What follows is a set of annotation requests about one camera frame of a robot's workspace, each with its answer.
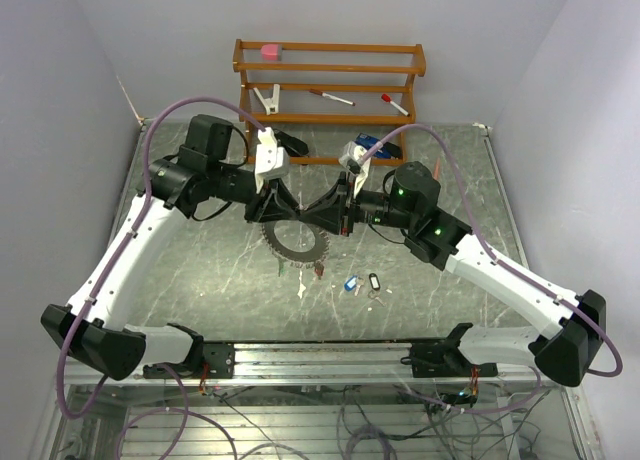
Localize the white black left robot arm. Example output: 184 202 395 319
41 115 289 380

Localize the red capped white marker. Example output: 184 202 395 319
381 94 410 117

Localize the blue stapler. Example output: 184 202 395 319
355 133 403 159

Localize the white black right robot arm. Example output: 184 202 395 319
300 162 606 387

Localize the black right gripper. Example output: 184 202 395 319
299 172 417 237

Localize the red capped thin marker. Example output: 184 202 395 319
309 89 356 107

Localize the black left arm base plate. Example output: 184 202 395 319
170 341 236 379

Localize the orange pencil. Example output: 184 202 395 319
433 158 441 181

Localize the red key tag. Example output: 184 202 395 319
314 262 324 280

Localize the pink eraser block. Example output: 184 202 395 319
260 43 283 62

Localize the white plastic clamp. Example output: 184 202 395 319
252 84 281 115

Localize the black tagged key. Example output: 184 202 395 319
368 273 386 307

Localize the brown wooden shelf rack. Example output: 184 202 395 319
232 38 428 168

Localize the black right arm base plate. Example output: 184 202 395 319
400 340 498 378

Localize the black stapler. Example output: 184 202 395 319
274 130 309 158

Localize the large keyring with small rings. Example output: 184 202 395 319
258 211 330 268

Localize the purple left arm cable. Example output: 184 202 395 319
54 96 269 460

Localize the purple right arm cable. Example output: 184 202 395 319
357 123 625 415

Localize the aluminium mounting rail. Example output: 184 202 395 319
134 342 576 381

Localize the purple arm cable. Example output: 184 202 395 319
357 123 625 415
54 96 269 460

